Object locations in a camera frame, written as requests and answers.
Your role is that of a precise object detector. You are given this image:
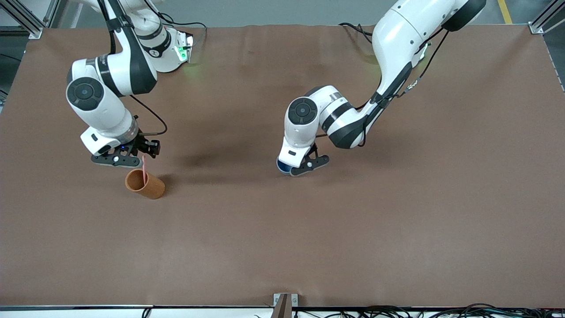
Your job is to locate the black base cable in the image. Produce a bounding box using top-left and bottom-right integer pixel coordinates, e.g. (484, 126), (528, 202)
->
(339, 22), (376, 45)
(159, 12), (208, 34)

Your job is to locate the grey metal bracket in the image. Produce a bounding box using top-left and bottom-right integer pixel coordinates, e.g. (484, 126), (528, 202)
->
(273, 293), (299, 308)

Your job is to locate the blue cup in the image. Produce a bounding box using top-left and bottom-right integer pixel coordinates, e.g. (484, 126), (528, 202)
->
(276, 157), (295, 176)

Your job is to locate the black cable bundle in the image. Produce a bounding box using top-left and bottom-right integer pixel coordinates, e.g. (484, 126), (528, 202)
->
(294, 303), (565, 318)

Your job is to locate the black right base cable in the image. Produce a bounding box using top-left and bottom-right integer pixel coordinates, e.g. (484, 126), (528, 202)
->
(159, 12), (208, 34)

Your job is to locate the aluminium frame profile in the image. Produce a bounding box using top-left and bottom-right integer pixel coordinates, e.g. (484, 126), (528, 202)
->
(0, 0), (67, 40)
(528, 0), (565, 35)

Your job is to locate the orange brown cup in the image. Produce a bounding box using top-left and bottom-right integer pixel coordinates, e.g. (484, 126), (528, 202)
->
(125, 168), (166, 200)

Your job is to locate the white table edge rail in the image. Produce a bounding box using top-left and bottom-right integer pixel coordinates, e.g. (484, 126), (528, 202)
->
(0, 305), (565, 318)

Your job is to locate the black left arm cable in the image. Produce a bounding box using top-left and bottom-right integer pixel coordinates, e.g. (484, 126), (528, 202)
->
(357, 29), (450, 147)

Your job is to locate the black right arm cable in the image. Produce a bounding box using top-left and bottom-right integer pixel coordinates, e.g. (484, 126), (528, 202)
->
(129, 95), (169, 136)

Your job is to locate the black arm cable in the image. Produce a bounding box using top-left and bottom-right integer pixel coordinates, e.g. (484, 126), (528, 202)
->
(129, 95), (169, 136)
(357, 29), (450, 147)

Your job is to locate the black left base cable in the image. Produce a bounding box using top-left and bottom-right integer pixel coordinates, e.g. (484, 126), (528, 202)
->
(339, 22), (376, 45)

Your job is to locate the brown table cover sheet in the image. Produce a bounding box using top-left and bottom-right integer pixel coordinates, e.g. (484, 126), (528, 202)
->
(0, 24), (565, 308)

